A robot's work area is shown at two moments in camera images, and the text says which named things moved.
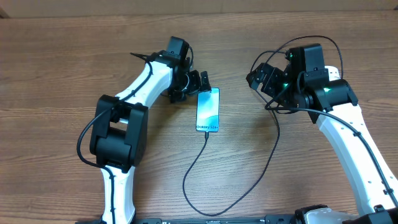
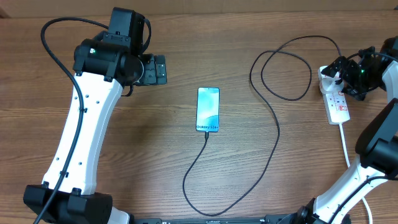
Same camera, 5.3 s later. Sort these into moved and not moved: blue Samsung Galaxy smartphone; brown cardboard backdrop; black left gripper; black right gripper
Moved: black right gripper; black left gripper
Not moved: blue Samsung Galaxy smartphone; brown cardboard backdrop
